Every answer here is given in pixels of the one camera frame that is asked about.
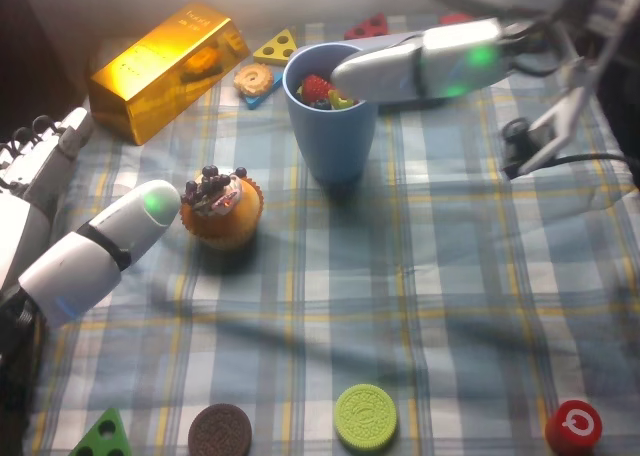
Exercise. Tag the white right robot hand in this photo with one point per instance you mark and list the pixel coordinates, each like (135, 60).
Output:
(400, 71)

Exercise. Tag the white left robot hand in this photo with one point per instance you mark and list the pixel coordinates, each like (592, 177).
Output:
(75, 271)

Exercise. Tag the strawberry topped toy cupcake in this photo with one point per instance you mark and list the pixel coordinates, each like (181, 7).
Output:
(315, 86)

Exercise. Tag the dark berry topped toy cupcake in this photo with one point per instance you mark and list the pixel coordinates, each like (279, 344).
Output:
(225, 221)

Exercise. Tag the blue plastic cup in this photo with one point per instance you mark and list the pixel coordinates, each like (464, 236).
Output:
(330, 141)

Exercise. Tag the lavender glasses case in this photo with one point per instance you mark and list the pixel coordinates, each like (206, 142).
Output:
(385, 41)

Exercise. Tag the red triangle block with holes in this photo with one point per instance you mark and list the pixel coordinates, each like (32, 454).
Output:
(371, 28)

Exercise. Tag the red rectangular block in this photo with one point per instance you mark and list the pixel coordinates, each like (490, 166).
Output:
(457, 18)

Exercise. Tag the yellow triangle block with holes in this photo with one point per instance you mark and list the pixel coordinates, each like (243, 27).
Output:
(279, 48)

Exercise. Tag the round swirl biscuit toy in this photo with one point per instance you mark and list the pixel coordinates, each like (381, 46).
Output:
(253, 79)

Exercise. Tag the green triangle block with holes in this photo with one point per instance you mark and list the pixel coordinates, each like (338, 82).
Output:
(99, 441)

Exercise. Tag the shiny gold bar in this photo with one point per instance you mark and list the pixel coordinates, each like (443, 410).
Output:
(150, 76)

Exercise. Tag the brown sandwich cookie toy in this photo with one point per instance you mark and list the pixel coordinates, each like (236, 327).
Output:
(220, 431)

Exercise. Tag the blue plaid tablecloth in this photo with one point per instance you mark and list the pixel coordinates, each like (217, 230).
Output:
(350, 286)

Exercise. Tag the green sandwich cookie toy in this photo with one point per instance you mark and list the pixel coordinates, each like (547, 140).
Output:
(366, 417)

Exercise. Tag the red cylinder with white symbol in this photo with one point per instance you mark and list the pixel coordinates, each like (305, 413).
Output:
(574, 426)

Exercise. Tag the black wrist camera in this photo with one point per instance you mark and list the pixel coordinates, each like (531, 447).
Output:
(520, 136)

